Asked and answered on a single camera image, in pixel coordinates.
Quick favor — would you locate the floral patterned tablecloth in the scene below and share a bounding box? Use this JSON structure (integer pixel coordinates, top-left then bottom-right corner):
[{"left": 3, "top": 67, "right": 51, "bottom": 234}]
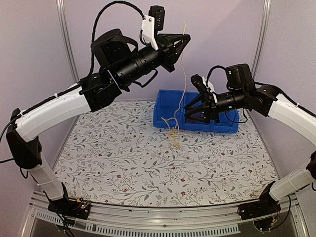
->
[{"left": 54, "top": 101, "right": 278, "bottom": 207}]

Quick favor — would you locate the aluminium front rail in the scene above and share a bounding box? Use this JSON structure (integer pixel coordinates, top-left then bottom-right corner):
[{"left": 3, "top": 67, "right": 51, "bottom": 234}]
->
[{"left": 21, "top": 191, "right": 309, "bottom": 237}]

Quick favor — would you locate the aluminium frame post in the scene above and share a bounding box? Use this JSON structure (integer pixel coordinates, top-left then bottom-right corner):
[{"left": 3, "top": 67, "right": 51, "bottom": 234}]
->
[
  {"left": 56, "top": 0, "right": 79, "bottom": 82},
  {"left": 251, "top": 0, "right": 272, "bottom": 78}
]

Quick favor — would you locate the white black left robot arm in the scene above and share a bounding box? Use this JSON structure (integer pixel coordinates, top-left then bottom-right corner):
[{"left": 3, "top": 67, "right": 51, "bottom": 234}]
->
[{"left": 4, "top": 29, "right": 191, "bottom": 214}]

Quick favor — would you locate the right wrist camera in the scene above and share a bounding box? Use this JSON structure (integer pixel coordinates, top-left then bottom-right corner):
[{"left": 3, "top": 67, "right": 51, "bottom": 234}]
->
[{"left": 191, "top": 74, "right": 218, "bottom": 103}]

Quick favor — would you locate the red cable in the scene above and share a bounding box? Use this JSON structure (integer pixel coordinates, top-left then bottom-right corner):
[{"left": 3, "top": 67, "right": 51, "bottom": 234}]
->
[{"left": 185, "top": 111, "right": 207, "bottom": 124}]

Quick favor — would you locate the aluminium frame post left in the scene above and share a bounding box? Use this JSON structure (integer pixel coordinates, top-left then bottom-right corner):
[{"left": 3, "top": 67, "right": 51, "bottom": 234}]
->
[{"left": 56, "top": 0, "right": 79, "bottom": 82}]

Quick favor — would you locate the yellow cable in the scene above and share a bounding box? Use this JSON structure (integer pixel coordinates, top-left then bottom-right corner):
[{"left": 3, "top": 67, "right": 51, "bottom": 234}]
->
[{"left": 161, "top": 21, "right": 188, "bottom": 150}]

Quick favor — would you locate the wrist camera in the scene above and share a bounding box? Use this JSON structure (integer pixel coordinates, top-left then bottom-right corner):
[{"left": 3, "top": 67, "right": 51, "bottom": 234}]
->
[
  {"left": 191, "top": 74, "right": 218, "bottom": 103},
  {"left": 140, "top": 5, "right": 165, "bottom": 51}
]

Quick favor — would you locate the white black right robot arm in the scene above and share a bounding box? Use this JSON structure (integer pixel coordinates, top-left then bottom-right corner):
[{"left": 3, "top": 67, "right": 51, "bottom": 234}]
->
[{"left": 184, "top": 64, "right": 316, "bottom": 215}]

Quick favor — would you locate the black sleeved left arm cable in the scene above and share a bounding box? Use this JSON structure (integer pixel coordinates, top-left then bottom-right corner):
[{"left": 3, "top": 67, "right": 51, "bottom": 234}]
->
[{"left": 89, "top": 0, "right": 145, "bottom": 75}]

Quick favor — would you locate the aluminium frame post right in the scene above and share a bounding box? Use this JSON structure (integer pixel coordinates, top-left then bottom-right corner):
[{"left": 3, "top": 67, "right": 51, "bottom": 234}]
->
[{"left": 251, "top": 0, "right": 272, "bottom": 78}]

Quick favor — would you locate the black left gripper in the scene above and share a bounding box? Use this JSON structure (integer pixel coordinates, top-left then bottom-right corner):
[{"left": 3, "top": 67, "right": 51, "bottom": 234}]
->
[{"left": 115, "top": 33, "right": 191, "bottom": 87}]

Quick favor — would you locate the blue three-compartment plastic bin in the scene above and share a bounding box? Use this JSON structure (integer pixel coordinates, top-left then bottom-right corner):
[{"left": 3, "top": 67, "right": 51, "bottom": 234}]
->
[{"left": 153, "top": 89, "right": 239, "bottom": 134}]

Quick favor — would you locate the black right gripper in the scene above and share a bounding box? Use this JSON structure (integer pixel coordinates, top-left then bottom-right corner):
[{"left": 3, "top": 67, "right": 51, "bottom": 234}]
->
[{"left": 184, "top": 88, "right": 246, "bottom": 123}]

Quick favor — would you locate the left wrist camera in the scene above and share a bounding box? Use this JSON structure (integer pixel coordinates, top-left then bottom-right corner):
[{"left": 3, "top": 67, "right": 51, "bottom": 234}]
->
[{"left": 140, "top": 5, "right": 165, "bottom": 51}]

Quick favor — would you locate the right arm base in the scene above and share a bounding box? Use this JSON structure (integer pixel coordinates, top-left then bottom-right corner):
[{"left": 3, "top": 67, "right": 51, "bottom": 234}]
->
[{"left": 237, "top": 186, "right": 281, "bottom": 232}]

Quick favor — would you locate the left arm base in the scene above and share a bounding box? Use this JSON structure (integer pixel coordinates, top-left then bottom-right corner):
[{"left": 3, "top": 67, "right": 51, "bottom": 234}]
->
[{"left": 48, "top": 198, "right": 91, "bottom": 220}]

